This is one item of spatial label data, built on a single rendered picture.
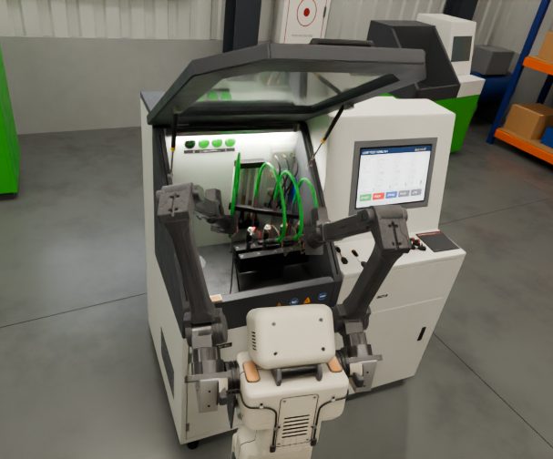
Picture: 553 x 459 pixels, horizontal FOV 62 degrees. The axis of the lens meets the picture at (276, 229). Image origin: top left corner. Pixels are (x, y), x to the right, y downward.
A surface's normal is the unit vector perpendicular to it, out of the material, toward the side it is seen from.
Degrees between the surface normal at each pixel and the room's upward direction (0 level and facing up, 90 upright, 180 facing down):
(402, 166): 76
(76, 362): 0
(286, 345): 48
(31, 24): 90
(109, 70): 90
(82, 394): 0
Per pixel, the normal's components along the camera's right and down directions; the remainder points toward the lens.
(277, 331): 0.26, -0.15
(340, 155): 0.41, 0.33
